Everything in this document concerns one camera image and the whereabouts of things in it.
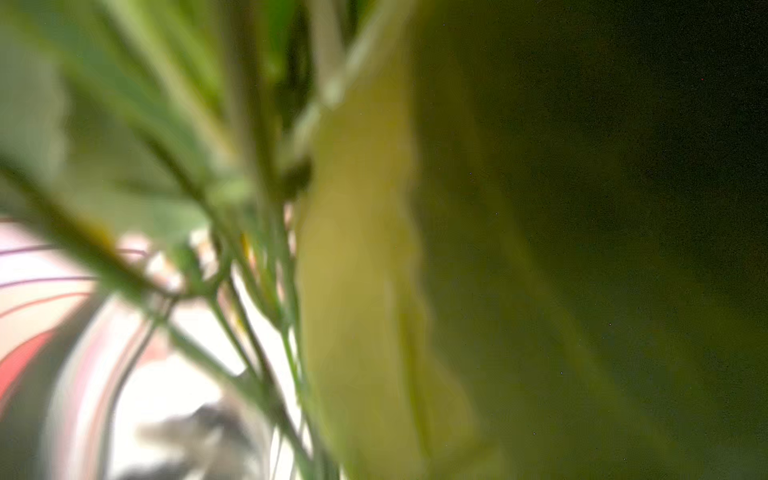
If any red flower with leaf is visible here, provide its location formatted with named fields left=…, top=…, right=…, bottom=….
left=296, top=1, right=767, bottom=479

